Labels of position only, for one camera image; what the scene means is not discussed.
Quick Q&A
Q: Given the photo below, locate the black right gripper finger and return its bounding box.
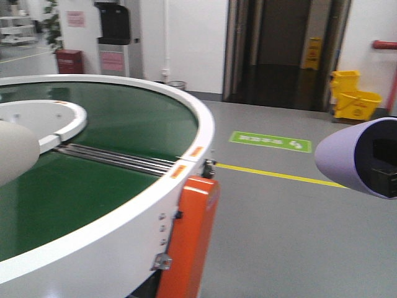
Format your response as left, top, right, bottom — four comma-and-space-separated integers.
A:
371, 138, 396, 198

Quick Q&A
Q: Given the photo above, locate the lavender cup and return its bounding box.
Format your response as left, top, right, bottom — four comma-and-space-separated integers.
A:
314, 117, 396, 200

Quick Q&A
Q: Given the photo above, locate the beige cup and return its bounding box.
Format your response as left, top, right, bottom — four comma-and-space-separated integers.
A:
1, 120, 40, 186

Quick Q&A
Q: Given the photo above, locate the orange conveyor motor cover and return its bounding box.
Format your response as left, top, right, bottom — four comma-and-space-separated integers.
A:
156, 176, 220, 297

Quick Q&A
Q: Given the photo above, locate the steel conveyor rollers right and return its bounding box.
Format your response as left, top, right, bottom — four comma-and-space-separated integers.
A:
54, 143, 176, 177

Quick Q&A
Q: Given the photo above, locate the white outer conveyor rim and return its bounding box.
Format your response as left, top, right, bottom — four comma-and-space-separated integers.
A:
1, 74, 215, 297

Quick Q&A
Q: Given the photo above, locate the green circular conveyor belt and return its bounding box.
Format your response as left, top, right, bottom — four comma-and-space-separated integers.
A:
1, 82, 198, 260

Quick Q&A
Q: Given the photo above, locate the yellow mop bucket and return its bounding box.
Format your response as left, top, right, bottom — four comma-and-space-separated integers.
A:
330, 70, 382, 121

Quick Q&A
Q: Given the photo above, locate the red pipe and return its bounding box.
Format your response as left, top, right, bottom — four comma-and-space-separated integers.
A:
372, 40, 397, 50

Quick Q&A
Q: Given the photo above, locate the water dispenser machine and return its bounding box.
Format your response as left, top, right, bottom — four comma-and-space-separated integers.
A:
94, 0, 144, 79

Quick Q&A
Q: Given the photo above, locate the red fire extinguisher cabinet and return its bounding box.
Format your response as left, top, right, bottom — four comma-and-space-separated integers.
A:
55, 49, 84, 74

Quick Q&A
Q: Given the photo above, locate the green potted plant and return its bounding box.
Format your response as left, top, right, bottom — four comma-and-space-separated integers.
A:
43, 0, 63, 53

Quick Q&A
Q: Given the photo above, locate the white utility cart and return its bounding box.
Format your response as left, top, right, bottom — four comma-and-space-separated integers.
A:
1, 16, 38, 45

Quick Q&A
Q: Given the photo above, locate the wire mesh waste basket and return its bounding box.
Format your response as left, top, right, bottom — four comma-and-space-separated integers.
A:
167, 81, 187, 91

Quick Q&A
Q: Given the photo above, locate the white inner conveyor ring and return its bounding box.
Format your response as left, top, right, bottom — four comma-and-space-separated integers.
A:
0, 99, 88, 155

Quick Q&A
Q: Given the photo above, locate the pink wall notice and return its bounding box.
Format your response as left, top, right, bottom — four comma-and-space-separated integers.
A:
66, 11, 85, 27

